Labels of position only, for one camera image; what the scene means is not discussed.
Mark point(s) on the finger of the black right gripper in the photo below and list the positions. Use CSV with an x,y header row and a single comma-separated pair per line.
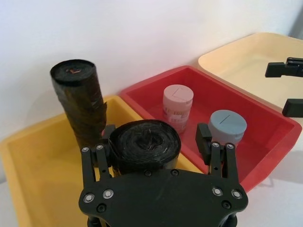
x,y
275,69
293,107

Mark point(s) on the red plastic bin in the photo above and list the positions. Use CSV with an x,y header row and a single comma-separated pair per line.
x,y
262,139

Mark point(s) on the wide black bag roll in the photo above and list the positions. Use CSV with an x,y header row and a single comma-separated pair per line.
x,y
145,144

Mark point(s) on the tall black bag roll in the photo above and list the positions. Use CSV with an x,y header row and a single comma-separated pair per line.
x,y
80,104

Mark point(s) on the blue round jar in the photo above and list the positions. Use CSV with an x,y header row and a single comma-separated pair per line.
x,y
227,125

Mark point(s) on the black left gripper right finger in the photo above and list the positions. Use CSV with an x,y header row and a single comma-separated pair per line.
x,y
216,160

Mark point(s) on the pink round jar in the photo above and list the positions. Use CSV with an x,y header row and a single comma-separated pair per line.
x,y
177,104

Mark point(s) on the yellow plastic bin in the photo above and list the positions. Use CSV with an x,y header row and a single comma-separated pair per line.
x,y
45,170

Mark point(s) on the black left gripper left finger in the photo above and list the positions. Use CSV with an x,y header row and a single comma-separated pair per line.
x,y
103,163

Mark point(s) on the cream plastic bin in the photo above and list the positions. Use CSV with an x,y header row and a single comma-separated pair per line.
x,y
239,71

